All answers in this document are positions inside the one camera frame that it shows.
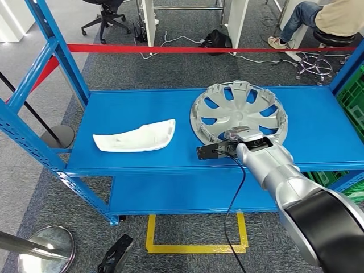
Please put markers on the yellow floor tape square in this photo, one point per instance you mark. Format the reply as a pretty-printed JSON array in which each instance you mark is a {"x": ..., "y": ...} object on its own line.
[{"x": 196, "y": 248}]

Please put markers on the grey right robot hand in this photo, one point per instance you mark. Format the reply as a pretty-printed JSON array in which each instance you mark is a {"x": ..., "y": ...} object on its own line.
[{"x": 245, "y": 132}]

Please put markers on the red barrier belt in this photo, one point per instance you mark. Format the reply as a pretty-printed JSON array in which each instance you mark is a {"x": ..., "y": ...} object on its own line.
[
  {"x": 171, "y": 49},
  {"x": 44, "y": 73}
]

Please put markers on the silver wheel hubcap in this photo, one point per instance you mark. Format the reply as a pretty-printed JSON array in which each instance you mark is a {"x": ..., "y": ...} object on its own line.
[{"x": 239, "y": 107}]

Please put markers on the stanchion with grey base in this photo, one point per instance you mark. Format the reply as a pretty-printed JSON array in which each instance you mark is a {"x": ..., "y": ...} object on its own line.
[{"x": 57, "y": 136}]

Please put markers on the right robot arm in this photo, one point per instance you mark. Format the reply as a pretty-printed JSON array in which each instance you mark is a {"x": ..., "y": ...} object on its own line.
[{"x": 269, "y": 165}]

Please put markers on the black office chair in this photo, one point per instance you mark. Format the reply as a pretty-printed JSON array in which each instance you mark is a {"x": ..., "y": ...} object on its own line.
[{"x": 107, "y": 18}]

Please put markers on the white desk panel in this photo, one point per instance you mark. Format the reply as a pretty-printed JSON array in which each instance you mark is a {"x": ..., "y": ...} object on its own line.
[
  {"x": 295, "y": 55},
  {"x": 237, "y": 22},
  {"x": 148, "y": 22}
]

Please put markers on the blue metal shelf rack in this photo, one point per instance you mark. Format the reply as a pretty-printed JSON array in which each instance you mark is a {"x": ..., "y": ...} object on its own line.
[{"x": 128, "y": 105}]

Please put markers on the person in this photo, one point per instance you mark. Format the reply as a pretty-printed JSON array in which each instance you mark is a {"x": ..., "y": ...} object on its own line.
[{"x": 338, "y": 17}]

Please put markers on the black bag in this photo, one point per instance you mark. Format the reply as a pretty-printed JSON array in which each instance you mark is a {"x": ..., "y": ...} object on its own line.
[{"x": 217, "y": 40}]

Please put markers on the black round stool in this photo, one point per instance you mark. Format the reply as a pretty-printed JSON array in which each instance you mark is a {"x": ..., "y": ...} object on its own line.
[{"x": 335, "y": 39}]

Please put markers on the small black device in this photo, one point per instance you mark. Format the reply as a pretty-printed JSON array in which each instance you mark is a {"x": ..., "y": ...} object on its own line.
[{"x": 140, "y": 34}]

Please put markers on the chrome stanchion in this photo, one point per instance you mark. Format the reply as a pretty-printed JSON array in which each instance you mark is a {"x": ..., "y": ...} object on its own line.
[{"x": 57, "y": 241}]

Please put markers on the white plastic car part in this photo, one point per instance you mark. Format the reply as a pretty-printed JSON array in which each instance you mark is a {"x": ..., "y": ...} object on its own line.
[{"x": 136, "y": 139}]

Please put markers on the white cabinet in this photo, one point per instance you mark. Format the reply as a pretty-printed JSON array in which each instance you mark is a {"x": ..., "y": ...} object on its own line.
[{"x": 11, "y": 22}]

